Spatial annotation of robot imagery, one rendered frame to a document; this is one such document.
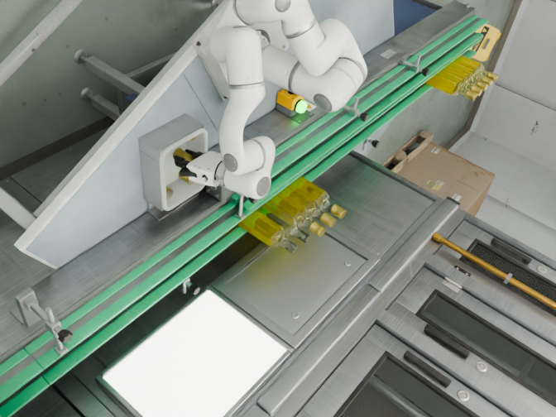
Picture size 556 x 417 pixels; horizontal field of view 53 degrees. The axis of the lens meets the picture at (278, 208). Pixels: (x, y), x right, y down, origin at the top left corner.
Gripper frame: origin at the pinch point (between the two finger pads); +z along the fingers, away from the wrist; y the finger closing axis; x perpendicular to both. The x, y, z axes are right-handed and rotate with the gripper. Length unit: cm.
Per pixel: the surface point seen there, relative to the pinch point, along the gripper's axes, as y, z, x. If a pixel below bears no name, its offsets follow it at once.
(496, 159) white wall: 582, 107, -309
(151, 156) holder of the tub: -8.7, 2.9, 4.0
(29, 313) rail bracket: -53, 2, -17
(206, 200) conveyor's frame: 8.2, 5.0, -20.0
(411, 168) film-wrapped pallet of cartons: 383, 128, -230
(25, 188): -17, 73, -24
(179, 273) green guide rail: -12.1, -1.8, -31.8
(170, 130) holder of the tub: -0.2, 3.7, 8.0
